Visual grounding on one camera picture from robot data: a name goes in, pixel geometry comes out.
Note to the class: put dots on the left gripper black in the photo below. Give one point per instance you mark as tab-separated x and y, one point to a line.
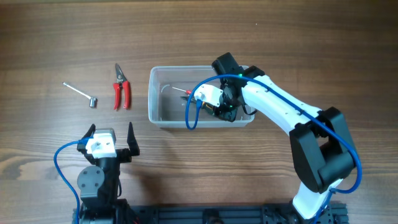
125	155

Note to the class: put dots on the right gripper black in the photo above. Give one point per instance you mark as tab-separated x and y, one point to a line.
228	114

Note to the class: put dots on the silver socket wrench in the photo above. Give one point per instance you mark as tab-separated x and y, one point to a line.
93	100

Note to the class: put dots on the black red screwdriver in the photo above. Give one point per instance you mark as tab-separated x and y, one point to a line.
187	92

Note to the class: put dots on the red handled pruning shears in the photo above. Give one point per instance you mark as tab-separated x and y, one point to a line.
121	84

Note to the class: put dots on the orange black pliers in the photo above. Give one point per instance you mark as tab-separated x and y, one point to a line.
204	106

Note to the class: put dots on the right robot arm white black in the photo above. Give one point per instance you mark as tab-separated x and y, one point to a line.
323	151

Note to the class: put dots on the clear plastic container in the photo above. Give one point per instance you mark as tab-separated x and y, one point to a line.
166	108

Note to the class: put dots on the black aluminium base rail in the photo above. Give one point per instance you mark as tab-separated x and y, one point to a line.
336	213

